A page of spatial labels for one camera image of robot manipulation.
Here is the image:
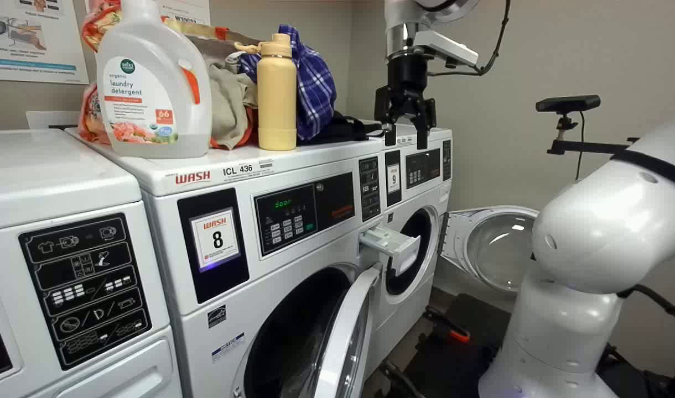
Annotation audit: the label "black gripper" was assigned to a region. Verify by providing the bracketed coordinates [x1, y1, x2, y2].
[375, 52, 437, 147]

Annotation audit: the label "blue plaid trousers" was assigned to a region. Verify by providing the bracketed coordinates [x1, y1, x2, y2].
[234, 25, 338, 144]

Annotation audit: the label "yellow water bottle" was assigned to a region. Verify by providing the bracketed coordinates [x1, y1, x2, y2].
[257, 32, 296, 151]

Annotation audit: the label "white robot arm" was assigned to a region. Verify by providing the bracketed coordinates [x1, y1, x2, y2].
[375, 0, 675, 398]

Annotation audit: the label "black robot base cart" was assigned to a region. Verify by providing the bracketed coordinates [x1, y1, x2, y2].
[403, 290, 508, 398]

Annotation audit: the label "white washing machine far side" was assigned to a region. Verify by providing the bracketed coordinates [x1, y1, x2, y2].
[368, 123, 453, 374]

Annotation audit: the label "white washing machine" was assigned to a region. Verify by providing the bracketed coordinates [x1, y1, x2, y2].
[368, 123, 453, 374]
[96, 139, 381, 398]

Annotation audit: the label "beige cloth in bag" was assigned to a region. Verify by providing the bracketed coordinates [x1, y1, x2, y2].
[206, 60, 257, 151]

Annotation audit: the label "middle white washing machine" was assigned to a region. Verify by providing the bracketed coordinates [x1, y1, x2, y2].
[96, 139, 381, 398]

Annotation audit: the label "white washing machine number nine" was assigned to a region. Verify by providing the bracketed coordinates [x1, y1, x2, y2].
[0, 130, 182, 398]

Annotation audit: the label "black clothes pile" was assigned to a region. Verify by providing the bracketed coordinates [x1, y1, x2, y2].
[302, 113, 381, 145]

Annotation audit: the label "open detergent drawer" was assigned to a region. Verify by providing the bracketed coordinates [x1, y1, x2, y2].
[361, 225, 420, 277]

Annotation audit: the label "far washer open door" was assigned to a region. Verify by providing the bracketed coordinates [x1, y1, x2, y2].
[440, 206, 537, 295]

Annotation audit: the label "white detergent jug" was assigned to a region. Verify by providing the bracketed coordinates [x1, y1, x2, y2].
[97, 0, 213, 160]

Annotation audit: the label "middle washer round door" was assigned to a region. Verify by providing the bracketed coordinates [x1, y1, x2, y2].
[314, 267, 379, 398]

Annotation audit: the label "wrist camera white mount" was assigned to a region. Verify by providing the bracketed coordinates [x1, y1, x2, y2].
[388, 23, 479, 67]

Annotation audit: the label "black camera on stand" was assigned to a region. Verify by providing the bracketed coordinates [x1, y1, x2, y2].
[535, 96, 636, 156]

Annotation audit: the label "wall instruction poster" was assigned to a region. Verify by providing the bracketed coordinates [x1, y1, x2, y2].
[0, 0, 88, 83]

